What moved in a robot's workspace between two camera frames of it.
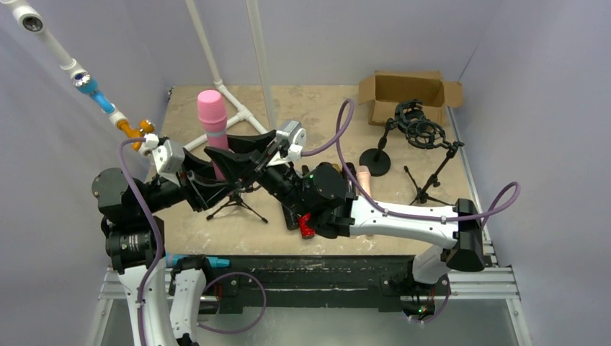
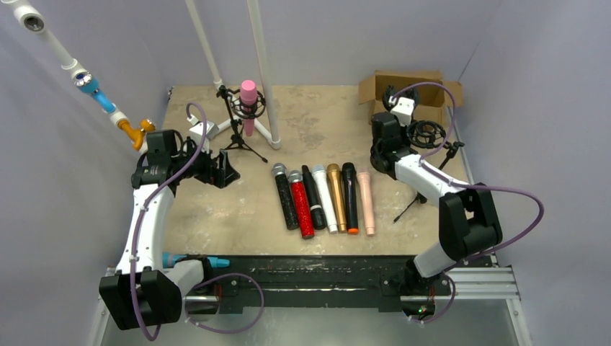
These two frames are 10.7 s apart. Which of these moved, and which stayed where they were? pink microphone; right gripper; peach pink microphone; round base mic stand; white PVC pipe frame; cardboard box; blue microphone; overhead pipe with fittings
Moved: pink microphone; round base mic stand; right gripper
Stayed: blue microphone; peach pink microphone; overhead pipe with fittings; white PVC pipe frame; cardboard box
